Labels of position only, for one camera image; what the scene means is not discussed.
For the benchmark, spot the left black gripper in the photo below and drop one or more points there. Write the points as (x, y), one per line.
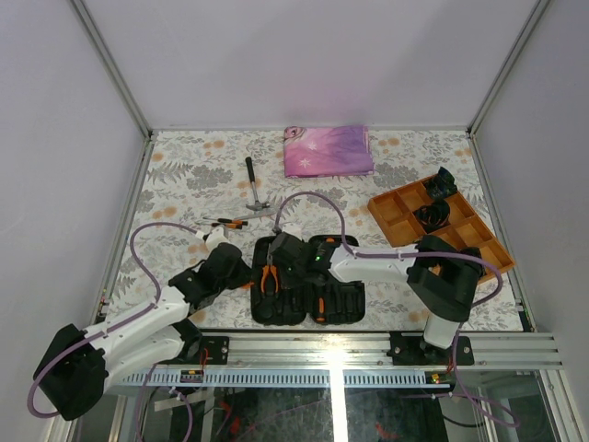
(247, 276)

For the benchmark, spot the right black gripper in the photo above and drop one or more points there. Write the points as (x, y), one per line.
(286, 281)

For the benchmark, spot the orange handled long-nose pliers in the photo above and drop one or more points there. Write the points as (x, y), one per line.
(269, 282)

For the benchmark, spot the black plastic tool case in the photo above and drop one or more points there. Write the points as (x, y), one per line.
(345, 303)

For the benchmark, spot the large black orange screwdriver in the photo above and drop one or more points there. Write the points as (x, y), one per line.
(320, 313)

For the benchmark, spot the small black handled hammer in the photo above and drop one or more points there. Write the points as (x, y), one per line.
(257, 205)

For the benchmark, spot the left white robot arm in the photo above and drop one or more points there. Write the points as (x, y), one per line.
(80, 365)

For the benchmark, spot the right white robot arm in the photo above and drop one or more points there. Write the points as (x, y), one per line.
(443, 278)

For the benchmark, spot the small precision screwdriver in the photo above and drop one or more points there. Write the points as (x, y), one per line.
(227, 221)
(221, 225)

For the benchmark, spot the folded purple cloth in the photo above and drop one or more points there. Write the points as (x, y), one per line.
(315, 152)

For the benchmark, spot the wooden compartment tray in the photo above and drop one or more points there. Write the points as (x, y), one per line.
(408, 213)

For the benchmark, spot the black tape roll middle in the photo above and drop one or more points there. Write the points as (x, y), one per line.
(433, 216)

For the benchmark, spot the black tape roll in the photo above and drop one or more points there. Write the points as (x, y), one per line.
(476, 265)
(433, 216)
(441, 185)

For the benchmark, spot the black tape roll far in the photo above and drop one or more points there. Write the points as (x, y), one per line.
(441, 185)

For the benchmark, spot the black tape roll near right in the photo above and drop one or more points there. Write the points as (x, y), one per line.
(476, 265)

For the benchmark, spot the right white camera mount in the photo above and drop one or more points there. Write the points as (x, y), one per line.
(291, 228)

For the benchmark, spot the aluminium front rail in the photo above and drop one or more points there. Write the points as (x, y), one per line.
(392, 359)

